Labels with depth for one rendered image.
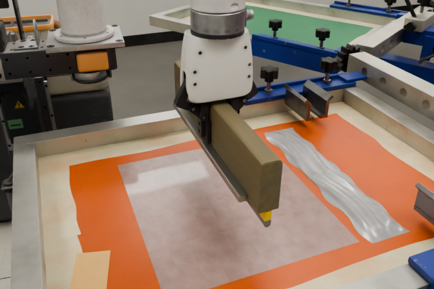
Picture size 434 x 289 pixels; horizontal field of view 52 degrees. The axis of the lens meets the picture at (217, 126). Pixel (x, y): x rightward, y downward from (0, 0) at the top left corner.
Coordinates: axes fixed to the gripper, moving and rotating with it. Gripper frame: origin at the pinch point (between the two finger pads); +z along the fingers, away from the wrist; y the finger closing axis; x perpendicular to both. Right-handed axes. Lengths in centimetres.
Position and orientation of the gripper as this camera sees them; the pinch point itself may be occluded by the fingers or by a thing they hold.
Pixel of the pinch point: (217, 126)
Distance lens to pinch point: 68.5
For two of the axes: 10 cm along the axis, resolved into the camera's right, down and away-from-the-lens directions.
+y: -9.3, 1.7, -3.2
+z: -0.1, 8.8, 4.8
